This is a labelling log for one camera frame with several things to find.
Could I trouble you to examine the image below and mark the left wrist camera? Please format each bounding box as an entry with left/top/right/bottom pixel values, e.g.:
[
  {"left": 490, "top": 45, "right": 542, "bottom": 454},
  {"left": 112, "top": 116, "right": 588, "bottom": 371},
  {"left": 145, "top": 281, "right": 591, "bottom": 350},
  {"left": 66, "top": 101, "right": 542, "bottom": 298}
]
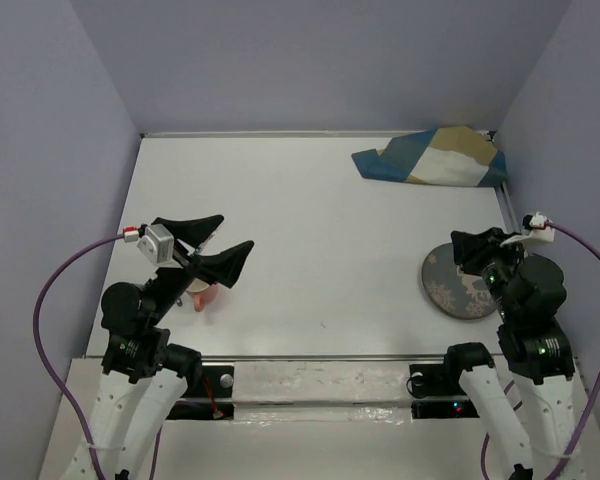
[{"left": 137, "top": 224, "right": 175, "bottom": 267}]

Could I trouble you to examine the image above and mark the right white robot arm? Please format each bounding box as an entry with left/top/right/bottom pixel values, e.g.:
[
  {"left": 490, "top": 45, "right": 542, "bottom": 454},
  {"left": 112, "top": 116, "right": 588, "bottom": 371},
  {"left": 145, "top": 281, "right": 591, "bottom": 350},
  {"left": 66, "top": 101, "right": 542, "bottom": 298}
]
[{"left": 440, "top": 228, "right": 586, "bottom": 479}]

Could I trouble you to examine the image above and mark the blue tan checked placemat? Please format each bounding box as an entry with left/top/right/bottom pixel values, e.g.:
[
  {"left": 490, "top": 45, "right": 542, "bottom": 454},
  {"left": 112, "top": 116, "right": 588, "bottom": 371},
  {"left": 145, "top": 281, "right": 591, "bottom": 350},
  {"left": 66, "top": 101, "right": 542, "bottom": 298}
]
[{"left": 351, "top": 126, "right": 508, "bottom": 188}]

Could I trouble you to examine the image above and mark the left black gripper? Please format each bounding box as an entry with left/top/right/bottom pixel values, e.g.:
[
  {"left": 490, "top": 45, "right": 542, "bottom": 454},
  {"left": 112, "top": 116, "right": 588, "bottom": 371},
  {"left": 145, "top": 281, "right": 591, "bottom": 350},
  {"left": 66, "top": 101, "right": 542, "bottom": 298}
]
[{"left": 147, "top": 212, "right": 255, "bottom": 322}]

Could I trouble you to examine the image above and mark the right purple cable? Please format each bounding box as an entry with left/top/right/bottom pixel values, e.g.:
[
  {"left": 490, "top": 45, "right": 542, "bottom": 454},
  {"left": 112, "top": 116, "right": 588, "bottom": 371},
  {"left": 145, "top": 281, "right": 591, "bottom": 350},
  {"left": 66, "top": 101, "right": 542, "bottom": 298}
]
[{"left": 479, "top": 219, "right": 600, "bottom": 480}]

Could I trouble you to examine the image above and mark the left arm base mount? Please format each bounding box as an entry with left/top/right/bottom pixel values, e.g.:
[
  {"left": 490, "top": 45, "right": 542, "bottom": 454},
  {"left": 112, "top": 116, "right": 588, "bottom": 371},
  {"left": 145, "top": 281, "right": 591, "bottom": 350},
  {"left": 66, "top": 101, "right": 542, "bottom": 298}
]
[{"left": 167, "top": 363, "right": 235, "bottom": 421}]

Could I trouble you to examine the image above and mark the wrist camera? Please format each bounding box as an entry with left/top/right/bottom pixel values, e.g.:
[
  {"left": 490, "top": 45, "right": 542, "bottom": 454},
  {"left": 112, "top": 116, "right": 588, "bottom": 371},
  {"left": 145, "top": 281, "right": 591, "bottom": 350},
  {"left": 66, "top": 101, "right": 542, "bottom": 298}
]
[
  {"left": 500, "top": 212, "right": 555, "bottom": 248},
  {"left": 137, "top": 224, "right": 175, "bottom": 267}
]

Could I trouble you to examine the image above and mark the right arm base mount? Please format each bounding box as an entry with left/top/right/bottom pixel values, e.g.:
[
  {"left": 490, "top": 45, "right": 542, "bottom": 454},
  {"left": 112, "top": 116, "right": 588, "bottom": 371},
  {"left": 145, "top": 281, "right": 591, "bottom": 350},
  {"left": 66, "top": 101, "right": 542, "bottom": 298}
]
[{"left": 405, "top": 363, "right": 478, "bottom": 420}]

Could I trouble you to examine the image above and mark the pink mug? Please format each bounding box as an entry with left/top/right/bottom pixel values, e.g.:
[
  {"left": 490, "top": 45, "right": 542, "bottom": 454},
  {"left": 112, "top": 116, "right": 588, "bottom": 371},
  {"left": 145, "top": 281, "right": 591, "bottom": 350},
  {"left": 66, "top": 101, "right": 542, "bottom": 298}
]
[{"left": 186, "top": 280, "right": 218, "bottom": 312}]

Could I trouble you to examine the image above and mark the grey reindeer plate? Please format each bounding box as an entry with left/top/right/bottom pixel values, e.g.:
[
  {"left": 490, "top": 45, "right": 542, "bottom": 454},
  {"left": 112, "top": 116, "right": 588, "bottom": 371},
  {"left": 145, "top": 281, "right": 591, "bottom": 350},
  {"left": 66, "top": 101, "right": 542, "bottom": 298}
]
[{"left": 420, "top": 243, "right": 496, "bottom": 321}]

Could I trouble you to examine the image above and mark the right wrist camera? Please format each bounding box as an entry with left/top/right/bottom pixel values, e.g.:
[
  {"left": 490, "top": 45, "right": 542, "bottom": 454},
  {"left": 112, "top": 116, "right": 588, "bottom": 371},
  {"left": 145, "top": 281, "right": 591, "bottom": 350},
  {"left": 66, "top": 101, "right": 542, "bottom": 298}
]
[{"left": 500, "top": 212, "right": 555, "bottom": 248}]

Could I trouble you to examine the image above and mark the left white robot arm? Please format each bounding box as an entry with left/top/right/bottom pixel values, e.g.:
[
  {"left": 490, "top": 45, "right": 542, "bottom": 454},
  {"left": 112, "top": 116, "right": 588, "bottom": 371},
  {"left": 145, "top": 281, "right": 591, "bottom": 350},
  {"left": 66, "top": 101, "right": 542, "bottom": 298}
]
[{"left": 63, "top": 215, "right": 254, "bottom": 479}]

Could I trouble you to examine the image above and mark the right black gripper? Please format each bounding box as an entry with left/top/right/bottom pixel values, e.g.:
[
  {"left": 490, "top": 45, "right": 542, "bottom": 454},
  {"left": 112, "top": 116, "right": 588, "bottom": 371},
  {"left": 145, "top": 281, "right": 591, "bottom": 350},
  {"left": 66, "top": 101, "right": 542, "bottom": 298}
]
[{"left": 449, "top": 224, "right": 526, "bottom": 319}]

